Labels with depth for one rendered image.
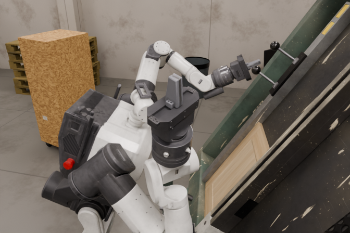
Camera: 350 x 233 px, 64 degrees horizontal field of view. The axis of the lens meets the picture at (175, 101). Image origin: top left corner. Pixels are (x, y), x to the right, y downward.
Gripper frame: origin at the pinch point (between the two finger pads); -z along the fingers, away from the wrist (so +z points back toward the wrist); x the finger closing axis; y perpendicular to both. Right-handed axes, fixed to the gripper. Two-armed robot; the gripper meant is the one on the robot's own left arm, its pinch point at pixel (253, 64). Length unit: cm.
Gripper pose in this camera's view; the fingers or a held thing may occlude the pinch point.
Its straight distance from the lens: 131.4
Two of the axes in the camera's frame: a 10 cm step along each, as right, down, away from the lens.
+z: -8.9, 3.7, 2.9
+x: 4.5, 8.3, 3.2
